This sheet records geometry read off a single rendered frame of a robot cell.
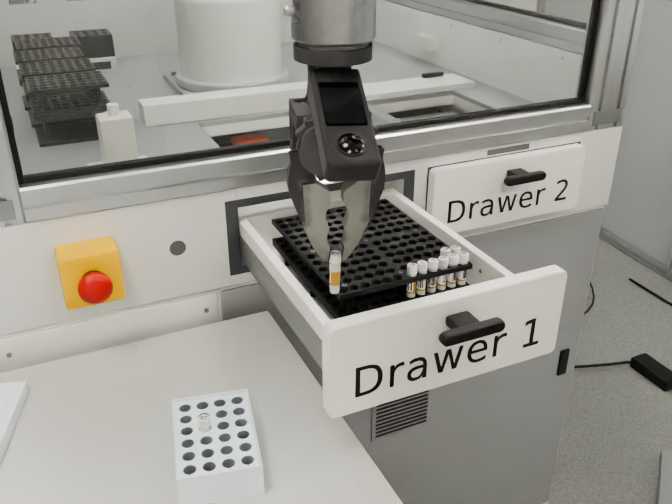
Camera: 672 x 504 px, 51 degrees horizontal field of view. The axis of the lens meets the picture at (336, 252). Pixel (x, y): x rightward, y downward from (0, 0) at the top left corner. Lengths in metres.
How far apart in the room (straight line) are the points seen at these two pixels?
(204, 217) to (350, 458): 0.38
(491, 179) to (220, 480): 0.64
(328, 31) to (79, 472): 0.51
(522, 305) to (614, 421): 1.36
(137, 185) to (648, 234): 2.34
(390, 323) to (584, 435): 1.40
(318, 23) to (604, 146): 0.77
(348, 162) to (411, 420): 0.82
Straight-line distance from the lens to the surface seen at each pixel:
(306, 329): 0.79
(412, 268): 0.83
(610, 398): 2.22
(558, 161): 1.21
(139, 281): 0.98
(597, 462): 2.00
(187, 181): 0.94
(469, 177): 1.11
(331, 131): 0.59
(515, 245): 1.25
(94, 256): 0.90
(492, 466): 1.55
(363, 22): 0.63
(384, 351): 0.73
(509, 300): 0.79
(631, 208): 3.02
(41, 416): 0.91
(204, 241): 0.98
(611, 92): 1.27
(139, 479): 0.79
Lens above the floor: 1.30
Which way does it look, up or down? 27 degrees down
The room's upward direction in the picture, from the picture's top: straight up
